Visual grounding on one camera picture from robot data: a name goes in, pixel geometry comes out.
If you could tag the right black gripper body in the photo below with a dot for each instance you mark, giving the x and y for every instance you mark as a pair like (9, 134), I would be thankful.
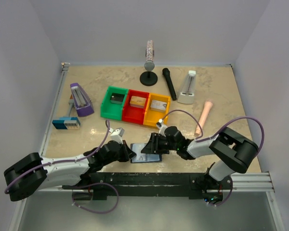
(163, 144)

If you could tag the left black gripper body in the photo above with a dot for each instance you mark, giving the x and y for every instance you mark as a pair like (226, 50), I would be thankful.
(122, 155)

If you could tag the blue leather card holder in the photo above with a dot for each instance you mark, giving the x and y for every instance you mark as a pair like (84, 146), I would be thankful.
(141, 157)

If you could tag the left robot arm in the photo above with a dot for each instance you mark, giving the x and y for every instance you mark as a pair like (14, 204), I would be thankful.
(34, 172)

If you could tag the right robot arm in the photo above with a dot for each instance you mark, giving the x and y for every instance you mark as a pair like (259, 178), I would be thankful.
(235, 151)

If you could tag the silver card stack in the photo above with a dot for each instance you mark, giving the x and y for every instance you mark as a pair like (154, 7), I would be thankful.
(159, 106)

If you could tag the orange card stack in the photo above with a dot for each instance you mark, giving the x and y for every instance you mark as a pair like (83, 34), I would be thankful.
(137, 102)

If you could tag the black card stack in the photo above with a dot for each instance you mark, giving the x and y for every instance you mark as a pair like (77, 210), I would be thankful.
(117, 98)

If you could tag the yellow plastic bin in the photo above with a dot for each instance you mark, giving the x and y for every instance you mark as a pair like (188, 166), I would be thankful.
(151, 117)

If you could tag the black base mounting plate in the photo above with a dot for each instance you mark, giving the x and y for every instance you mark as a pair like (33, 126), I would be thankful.
(190, 185)

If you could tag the red plastic bin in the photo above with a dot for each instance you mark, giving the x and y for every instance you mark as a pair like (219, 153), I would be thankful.
(133, 114)

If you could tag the green plastic bin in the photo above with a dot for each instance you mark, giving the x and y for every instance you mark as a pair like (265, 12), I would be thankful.
(110, 110)

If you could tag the white metronome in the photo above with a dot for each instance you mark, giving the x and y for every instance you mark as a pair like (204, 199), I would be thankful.
(186, 94)

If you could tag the purple metronome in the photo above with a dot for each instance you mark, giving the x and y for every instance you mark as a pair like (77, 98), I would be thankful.
(82, 102)

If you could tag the pink microphone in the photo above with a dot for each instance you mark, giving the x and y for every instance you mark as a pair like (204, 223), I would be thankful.
(207, 107)

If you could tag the blue grey block toy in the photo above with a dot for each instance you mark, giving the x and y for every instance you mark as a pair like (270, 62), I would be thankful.
(67, 122)

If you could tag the black round microphone stand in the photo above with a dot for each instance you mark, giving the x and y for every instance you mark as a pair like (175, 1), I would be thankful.
(148, 78)

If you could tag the black microphone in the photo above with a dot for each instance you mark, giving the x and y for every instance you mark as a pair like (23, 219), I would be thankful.
(167, 76)

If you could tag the glitter microphone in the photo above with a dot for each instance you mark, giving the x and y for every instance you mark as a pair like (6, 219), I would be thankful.
(149, 55)

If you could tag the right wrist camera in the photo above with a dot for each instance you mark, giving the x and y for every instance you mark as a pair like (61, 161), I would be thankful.
(161, 126)

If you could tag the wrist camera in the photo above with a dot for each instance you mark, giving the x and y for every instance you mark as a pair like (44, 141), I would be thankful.
(117, 134)
(161, 126)

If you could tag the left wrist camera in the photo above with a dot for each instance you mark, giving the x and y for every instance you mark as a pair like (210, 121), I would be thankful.
(117, 134)

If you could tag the aluminium frame rail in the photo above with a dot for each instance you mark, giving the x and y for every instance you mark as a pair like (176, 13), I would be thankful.
(47, 133)

